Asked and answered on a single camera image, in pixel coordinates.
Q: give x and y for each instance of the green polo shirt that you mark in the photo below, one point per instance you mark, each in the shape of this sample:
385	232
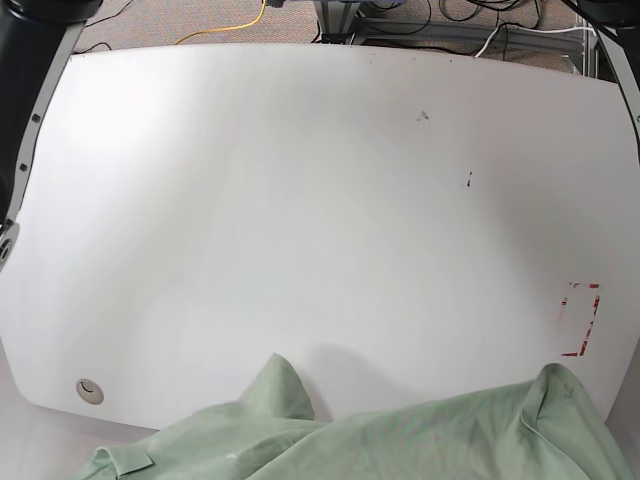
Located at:
546	428

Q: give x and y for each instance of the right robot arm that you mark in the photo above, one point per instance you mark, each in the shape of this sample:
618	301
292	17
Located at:
37	40

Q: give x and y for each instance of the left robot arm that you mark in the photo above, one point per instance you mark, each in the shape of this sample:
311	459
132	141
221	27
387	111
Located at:
616	24

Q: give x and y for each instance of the red tape rectangle marking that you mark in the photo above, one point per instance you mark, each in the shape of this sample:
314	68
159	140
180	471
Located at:
576	318

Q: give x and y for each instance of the left table cable grommet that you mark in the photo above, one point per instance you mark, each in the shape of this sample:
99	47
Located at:
89	392

